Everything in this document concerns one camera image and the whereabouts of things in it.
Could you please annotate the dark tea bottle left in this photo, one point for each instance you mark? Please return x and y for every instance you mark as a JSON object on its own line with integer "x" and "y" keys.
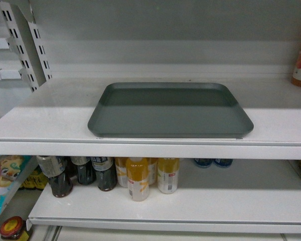
{"x": 54, "y": 168}

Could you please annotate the yellow juice bottle back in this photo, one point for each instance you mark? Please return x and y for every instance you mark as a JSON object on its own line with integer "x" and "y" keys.
{"x": 120, "y": 163}

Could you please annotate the grey-green rectangular tray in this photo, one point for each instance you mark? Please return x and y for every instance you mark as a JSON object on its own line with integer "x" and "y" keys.
{"x": 169, "y": 110}

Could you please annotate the blue cap bottle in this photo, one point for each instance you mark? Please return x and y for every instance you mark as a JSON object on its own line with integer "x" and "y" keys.
{"x": 223, "y": 163}
{"x": 202, "y": 162}

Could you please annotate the yellow juice bottle front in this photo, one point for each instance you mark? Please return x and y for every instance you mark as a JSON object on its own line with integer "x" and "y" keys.
{"x": 137, "y": 174}

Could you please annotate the white store shelf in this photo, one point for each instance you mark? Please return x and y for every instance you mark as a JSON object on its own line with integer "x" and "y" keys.
{"x": 54, "y": 121}
{"x": 254, "y": 196}

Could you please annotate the dark tea bottle middle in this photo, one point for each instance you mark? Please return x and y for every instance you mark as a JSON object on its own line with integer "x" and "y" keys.
{"x": 84, "y": 170}

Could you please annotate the white upper store shelf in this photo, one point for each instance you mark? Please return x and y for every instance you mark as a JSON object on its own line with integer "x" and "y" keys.
{"x": 54, "y": 121}

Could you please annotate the white lower store shelf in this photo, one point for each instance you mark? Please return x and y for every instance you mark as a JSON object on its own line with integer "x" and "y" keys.
{"x": 254, "y": 196}

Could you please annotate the colourful cartoon snack box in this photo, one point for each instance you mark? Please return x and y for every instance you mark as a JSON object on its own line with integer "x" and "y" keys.
{"x": 13, "y": 171}

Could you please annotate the dark tea bottle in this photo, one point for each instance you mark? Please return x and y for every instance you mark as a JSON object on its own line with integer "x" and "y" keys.
{"x": 105, "y": 172}
{"x": 84, "y": 170}
{"x": 54, "y": 168}

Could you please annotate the blue cap bottle right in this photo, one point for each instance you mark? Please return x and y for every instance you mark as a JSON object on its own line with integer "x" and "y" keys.
{"x": 223, "y": 163}

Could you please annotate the dark tea bottle right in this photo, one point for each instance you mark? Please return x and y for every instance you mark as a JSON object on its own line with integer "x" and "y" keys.
{"x": 105, "y": 172}

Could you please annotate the red lid jar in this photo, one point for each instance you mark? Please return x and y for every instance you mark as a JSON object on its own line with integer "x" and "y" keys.
{"x": 12, "y": 228}

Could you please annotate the yellow juice bottle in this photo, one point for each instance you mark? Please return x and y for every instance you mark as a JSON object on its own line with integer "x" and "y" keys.
{"x": 120, "y": 163}
{"x": 137, "y": 174}
{"x": 168, "y": 174}

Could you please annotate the yellow juice bottle right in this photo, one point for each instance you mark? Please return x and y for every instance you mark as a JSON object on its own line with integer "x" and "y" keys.
{"x": 168, "y": 174}

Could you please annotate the blue cap bottle left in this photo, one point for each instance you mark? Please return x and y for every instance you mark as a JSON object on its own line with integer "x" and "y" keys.
{"x": 202, "y": 162}

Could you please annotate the perforated white shelf upright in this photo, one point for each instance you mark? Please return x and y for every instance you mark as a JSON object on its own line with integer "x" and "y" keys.
{"x": 25, "y": 40}

